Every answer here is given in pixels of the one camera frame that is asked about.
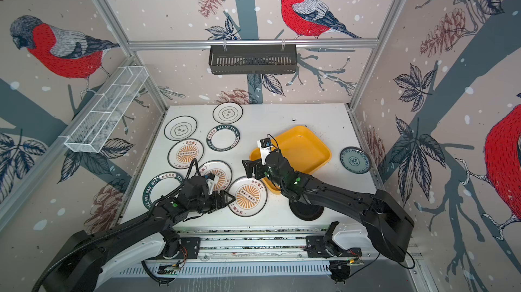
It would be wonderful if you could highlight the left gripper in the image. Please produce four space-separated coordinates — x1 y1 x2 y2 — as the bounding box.
189 189 237 213

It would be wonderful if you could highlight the orange sunburst plate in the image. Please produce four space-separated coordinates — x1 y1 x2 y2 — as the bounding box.
167 139 204 170
199 160 233 192
227 177 267 217

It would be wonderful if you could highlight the green rim plate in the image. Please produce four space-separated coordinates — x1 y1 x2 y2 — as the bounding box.
206 125 241 152
142 171 184 209

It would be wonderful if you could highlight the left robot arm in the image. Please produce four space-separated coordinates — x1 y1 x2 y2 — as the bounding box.
32 175 235 291

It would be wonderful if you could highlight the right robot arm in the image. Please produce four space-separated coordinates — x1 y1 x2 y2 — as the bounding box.
242 150 414 262

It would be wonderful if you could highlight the yellow plastic bin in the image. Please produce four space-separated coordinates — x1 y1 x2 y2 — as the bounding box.
248 126 332 195

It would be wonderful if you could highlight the white plate black rim back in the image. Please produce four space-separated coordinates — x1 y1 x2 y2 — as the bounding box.
212 102 244 125

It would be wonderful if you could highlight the white plate black rim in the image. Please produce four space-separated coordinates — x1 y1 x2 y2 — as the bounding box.
164 116 198 141
212 102 244 125

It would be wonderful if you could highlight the white plate black rim left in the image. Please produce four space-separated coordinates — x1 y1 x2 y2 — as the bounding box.
164 116 198 141

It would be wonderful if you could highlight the teal patterned plate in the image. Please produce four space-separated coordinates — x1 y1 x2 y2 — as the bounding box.
340 147 372 174

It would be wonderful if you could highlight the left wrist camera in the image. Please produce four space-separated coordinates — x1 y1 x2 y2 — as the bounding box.
204 173 218 194

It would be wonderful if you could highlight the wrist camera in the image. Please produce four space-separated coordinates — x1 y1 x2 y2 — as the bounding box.
204 173 218 194
257 137 273 165

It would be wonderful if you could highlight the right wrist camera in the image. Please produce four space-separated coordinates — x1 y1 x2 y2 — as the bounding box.
257 137 273 165

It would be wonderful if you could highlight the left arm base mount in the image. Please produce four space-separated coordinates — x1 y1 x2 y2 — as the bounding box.
148 234 202 261

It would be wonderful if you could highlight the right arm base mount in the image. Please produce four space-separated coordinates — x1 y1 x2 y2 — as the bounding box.
303 221 362 259

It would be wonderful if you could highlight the black hanging wall basket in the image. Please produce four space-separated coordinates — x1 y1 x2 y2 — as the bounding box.
208 45 298 75

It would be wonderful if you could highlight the white wire mesh shelf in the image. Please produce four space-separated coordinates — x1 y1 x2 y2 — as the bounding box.
65 65 149 153

